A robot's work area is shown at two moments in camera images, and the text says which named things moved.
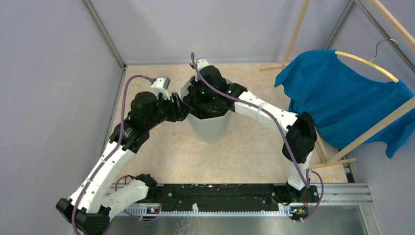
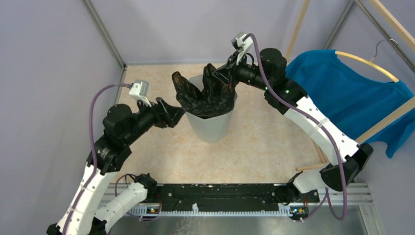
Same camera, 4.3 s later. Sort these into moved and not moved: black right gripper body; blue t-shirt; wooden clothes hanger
Moved: black right gripper body
Not moved: blue t-shirt; wooden clothes hanger
